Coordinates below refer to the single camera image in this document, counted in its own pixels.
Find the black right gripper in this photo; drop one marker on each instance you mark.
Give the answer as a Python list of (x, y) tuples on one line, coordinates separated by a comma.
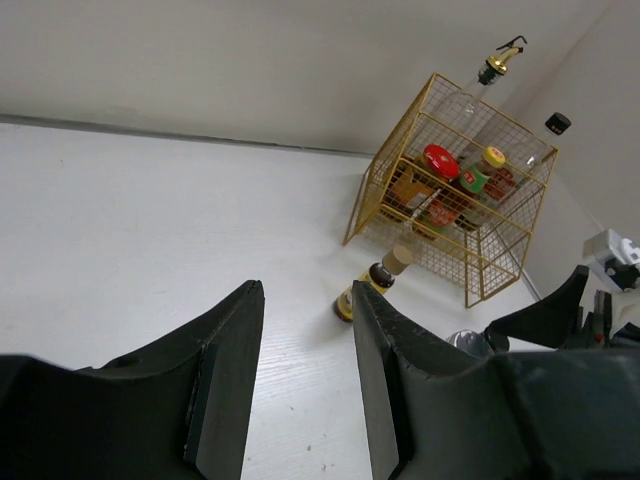
[(434, 412)]

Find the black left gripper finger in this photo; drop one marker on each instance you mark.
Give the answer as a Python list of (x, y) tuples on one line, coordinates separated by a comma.
[(176, 408)]

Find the small yellow label bottle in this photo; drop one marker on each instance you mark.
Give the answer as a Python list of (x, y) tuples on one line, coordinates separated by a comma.
[(381, 276)]

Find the tall sauce bottle yellow cap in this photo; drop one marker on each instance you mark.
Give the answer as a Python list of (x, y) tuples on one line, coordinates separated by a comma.
[(452, 201)]

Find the clear bottle black cap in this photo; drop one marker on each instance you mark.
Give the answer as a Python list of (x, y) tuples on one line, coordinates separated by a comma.
[(517, 186)]

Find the red lid sauce jar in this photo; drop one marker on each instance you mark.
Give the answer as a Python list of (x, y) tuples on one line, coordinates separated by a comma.
[(416, 180)]

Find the glass oil bottle gold spout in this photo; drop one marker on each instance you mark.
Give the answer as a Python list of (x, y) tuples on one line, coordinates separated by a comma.
[(480, 90)]

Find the white shaker silver lid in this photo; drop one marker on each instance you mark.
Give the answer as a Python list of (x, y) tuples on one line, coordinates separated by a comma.
[(472, 343)]

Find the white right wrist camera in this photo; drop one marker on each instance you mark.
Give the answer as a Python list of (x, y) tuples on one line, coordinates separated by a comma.
[(607, 254)]

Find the gold wire rack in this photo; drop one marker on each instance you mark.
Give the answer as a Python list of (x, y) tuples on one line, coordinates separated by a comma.
[(482, 262)]

